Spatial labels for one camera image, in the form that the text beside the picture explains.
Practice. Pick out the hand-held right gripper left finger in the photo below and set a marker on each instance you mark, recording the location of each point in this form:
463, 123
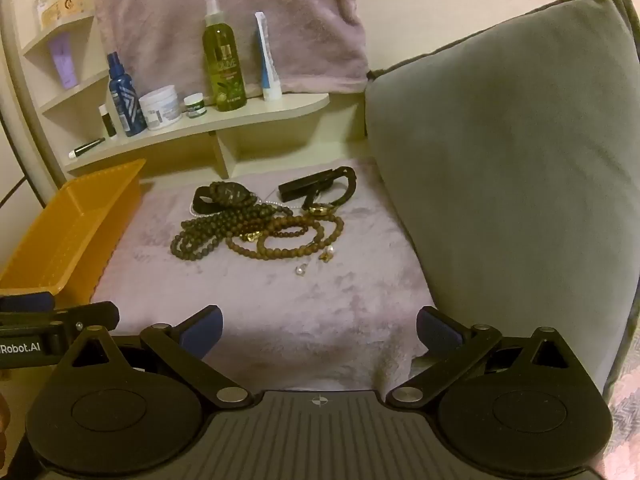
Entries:
202, 332

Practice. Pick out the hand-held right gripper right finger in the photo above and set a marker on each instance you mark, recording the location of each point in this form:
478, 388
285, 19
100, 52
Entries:
435, 331

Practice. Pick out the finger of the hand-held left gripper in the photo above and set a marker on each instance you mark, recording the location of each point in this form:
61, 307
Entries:
75, 316
25, 301

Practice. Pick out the yellow plastic basket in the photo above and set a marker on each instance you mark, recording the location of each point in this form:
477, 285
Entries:
60, 240

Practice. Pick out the small gold pendant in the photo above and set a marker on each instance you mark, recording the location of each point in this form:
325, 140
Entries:
251, 236

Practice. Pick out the gold pearl earring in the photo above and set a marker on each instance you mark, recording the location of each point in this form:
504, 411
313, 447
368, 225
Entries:
327, 254

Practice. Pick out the black round wristwatch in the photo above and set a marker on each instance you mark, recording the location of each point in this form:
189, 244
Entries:
235, 194

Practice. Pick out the black pen with white tip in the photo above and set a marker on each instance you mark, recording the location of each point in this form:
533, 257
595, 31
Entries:
87, 147

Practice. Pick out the black rectangular box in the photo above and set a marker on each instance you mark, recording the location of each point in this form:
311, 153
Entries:
305, 187

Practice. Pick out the grey pillow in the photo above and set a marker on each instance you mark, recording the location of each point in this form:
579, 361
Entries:
500, 160

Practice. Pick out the small dark white-capped bottle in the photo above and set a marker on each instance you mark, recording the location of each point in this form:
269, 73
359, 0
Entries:
107, 122

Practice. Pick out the patterned pink bedsheet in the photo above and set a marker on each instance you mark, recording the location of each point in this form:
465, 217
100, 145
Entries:
625, 400

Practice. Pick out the cream corner shelf unit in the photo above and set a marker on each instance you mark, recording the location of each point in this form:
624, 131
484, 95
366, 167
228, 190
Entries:
200, 125

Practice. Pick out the blue spray bottle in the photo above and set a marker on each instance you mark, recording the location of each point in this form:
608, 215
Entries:
125, 100

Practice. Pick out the white cream jar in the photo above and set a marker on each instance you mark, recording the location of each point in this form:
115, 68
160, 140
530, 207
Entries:
160, 107

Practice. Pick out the small green label jar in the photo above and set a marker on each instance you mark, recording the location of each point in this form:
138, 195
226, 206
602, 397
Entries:
194, 106

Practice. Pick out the purple tube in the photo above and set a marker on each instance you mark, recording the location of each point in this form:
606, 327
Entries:
64, 60

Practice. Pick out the green spray bottle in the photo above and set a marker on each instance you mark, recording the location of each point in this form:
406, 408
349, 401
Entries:
224, 65

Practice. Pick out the white and blue tube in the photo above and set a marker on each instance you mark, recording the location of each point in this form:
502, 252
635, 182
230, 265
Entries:
269, 65

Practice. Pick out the tan cardboard box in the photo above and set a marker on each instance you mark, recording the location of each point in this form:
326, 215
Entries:
62, 10

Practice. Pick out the clear spray bottle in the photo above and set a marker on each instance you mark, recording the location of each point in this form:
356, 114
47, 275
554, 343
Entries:
39, 7

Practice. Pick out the hanging pink fleece blanket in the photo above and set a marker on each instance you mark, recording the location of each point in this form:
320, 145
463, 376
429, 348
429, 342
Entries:
225, 20

